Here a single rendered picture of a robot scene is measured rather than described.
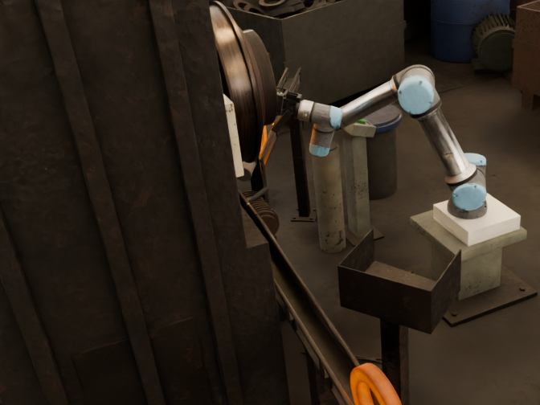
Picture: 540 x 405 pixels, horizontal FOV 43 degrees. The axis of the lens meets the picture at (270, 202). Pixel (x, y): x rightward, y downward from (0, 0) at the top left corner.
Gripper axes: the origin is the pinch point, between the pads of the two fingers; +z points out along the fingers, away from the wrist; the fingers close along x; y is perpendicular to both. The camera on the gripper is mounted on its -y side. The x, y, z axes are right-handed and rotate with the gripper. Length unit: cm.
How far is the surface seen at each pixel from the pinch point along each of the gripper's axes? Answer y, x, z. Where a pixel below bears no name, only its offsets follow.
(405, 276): -11, 65, -67
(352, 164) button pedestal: -39, -45, -41
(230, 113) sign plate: 40, 92, -17
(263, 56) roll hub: 38, 50, -14
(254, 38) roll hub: 41, 46, -10
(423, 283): -10, 67, -72
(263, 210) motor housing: -31.6, 18.8, -16.0
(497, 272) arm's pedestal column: -52, -10, -108
